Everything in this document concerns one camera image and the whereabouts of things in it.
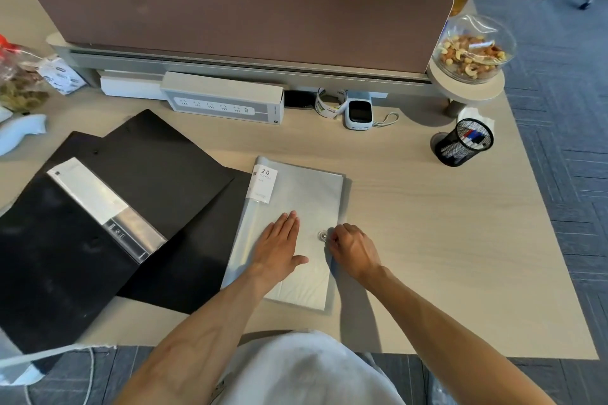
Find person's left hand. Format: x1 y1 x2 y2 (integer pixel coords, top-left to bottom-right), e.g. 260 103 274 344
250 211 310 287

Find person's right hand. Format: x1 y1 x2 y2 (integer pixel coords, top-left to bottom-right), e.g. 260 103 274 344
327 223 383 284

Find grey translucent document folder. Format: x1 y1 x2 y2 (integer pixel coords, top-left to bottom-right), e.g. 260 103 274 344
221 156 345 313

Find person's left forearm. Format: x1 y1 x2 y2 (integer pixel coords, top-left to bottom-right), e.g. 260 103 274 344
114 266 282 405

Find person's right forearm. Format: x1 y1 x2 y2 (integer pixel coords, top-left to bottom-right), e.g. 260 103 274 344
357 266 557 405

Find black flat folder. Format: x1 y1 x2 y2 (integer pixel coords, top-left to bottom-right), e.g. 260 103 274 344
116 167 253 316

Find person's white shirt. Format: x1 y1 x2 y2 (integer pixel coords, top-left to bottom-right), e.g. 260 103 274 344
215 329 405 405

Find white charger with screen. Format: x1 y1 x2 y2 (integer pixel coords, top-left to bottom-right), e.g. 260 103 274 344
344 98 374 130

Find white tape roll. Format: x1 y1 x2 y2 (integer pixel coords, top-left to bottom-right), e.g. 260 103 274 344
314 87 349 119

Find black mesh pen holder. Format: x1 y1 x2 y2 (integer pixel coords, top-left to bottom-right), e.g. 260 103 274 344
430 117 495 167

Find black flat device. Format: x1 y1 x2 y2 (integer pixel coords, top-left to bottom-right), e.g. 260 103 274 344
284 90 317 110

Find bunch of marker pens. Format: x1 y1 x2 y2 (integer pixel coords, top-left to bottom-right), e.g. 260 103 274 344
439 128 489 164

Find black open folder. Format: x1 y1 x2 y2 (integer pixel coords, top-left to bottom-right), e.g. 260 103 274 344
0 109 236 359

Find white tissue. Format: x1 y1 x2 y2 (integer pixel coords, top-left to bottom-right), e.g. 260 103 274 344
456 107 496 135

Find white power strip box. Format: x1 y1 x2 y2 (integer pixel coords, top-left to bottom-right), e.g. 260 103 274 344
160 71 286 126

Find round white shelf stand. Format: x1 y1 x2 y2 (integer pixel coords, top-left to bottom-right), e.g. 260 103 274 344
427 60 505 119

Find white and clear folder sleeve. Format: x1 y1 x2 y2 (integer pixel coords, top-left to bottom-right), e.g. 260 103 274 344
46 157 170 264

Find mixed nuts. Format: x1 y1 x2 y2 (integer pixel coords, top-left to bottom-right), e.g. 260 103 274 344
439 34 509 79

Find clear glass bowl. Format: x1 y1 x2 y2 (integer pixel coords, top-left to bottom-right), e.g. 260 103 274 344
436 14 517 84

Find plain white box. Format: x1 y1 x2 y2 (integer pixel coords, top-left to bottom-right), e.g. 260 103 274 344
99 70 165 100

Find brown desk partition panel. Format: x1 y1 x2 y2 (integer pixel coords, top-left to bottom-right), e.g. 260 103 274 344
7 0 455 75

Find white paper sheet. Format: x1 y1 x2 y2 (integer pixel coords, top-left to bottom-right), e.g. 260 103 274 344
0 328 49 387

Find white printed packet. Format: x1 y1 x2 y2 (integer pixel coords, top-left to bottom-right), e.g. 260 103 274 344
37 55 87 96

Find white crumpled plastic wrap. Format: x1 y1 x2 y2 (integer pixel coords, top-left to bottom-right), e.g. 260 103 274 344
0 106 48 157

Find clear plastic snack bag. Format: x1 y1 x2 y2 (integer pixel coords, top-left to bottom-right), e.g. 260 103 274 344
0 34 51 114

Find grey partition base rail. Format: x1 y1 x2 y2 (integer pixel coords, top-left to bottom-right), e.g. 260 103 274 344
47 32 448 98

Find white cable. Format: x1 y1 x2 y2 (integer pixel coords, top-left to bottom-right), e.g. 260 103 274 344
0 344 117 405

